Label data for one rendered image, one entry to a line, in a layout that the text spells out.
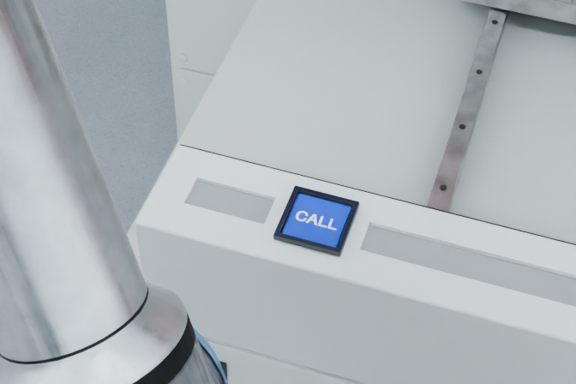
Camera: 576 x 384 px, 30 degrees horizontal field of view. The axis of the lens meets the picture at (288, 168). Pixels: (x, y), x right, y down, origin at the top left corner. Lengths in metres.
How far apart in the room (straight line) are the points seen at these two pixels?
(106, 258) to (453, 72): 0.73
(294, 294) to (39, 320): 0.36
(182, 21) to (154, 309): 1.04
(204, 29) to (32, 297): 1.08
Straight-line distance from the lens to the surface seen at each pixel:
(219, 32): 1.58
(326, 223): 0.87
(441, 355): 0.88
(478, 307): 0.84
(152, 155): 2.25
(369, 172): 1.10
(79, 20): 2.59
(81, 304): 0.55
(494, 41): 1.22
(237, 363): 0.99
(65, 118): 0.53
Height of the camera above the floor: 1.63
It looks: 47 degrees down
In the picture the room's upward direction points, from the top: 1 degrees clockwise
